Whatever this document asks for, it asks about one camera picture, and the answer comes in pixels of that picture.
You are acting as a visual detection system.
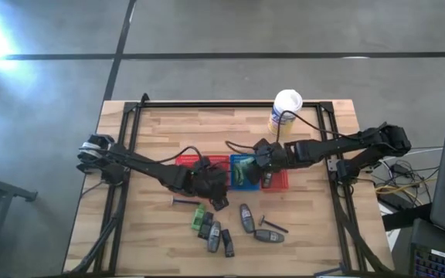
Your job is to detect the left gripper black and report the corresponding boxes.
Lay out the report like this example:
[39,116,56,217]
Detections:
[183,168,231,212]

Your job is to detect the yellow cable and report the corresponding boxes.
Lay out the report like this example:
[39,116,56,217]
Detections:
[375,184,434,196]

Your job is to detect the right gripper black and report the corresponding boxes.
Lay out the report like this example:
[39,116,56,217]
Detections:
[248,141,297,185]

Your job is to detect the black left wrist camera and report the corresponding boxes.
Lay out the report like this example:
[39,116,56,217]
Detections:
[193,155,212,171]

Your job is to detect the blue clamp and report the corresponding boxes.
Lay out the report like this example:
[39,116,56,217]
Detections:
[314,262,348,278]

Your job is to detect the blue plastic slotted basket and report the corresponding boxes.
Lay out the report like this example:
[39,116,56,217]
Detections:
[229,154,261,192]

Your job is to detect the black strap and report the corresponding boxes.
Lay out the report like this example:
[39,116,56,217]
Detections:
[381,202,433,232]

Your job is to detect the black power adapter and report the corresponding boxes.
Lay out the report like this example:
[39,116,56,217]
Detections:
[391,163,412,175]

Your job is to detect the black aluminium rig frame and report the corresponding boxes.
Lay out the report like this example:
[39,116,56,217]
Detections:
[67,92,392,278]

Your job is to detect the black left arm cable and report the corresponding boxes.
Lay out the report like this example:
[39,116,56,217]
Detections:
[155,145,208,165]

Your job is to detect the black keyboard case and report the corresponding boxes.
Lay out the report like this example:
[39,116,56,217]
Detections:
[409,218,445,278]

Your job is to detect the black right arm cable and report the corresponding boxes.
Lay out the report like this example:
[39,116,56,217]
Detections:
[225,110,366,155]

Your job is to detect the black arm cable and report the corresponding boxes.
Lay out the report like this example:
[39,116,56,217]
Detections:
[155,145,208,165]
[225,110,366,155]

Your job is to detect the Lysol wipes canister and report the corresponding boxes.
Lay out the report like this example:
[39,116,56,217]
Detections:
[267,89,304,137]

